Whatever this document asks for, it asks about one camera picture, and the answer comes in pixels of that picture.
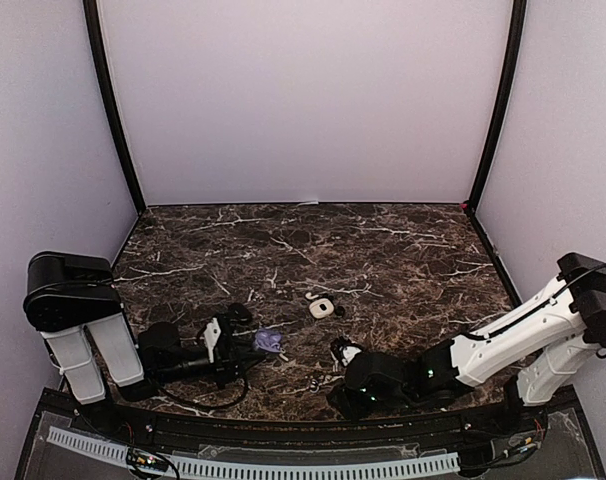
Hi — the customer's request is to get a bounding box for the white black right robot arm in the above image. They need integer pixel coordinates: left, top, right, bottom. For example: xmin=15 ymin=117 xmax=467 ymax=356
xmin=326 ymin=252 xmax=606 ymax=434

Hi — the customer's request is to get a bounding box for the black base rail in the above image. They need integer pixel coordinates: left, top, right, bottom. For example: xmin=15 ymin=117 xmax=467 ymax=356
xmin=107 ymin=394 xmax=549 ymax=451

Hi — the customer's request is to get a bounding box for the grey slotted cable duct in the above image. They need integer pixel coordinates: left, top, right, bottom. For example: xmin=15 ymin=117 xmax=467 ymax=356
xmin=46 ymin=426 xmax=460 ymax=479

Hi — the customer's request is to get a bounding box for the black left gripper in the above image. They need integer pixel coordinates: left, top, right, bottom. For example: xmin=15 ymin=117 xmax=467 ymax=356
xmin=157 ymin=338 xmax=265 ymax=391

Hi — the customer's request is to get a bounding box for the black frame post right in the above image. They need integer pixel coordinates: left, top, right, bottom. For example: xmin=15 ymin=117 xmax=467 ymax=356
xmin=466 ymin=0 xmax=527 ymax=217

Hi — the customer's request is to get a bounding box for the purple earbud charging case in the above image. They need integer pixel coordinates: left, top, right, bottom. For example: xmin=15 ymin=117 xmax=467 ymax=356
xmin=253 ymin=328 xmax=282 ymax=354

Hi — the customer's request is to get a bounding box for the black frame post left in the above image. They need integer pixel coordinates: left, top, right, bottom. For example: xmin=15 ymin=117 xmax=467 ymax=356
xmin=82 ymin=0 xmax=146 ymax=216

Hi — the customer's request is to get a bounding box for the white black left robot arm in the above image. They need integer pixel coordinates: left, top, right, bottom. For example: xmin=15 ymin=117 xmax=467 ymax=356
xmin=23 ymin=251 xmax=266 ymax=436

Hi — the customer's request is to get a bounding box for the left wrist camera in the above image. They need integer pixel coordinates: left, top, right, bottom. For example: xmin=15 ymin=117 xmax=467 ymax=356
xmin=197 ymin=302 xmax=254 ymax=364

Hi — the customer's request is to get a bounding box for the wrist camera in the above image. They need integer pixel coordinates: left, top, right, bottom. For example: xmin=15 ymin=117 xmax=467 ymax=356
xmin=197 ymin=302 xmax=254 ymax=364
xmin=330 ymin=336 xmax=364 ymax=371

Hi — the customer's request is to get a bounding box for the white earbud charging case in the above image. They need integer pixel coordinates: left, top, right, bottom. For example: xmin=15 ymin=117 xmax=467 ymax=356
xmin=309 ymin=297 xmax=335 ymax=319

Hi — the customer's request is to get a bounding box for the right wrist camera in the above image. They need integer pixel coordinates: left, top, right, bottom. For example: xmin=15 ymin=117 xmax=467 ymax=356
xmin=330 ymin=336 xmax=364 ymax=371

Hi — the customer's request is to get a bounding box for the black frame post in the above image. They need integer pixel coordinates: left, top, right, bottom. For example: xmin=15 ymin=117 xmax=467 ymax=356
xmin=466 ymin=0 xmax=527 ymax=217
xmin=82 ymin=0 xmax=146 ymax=216

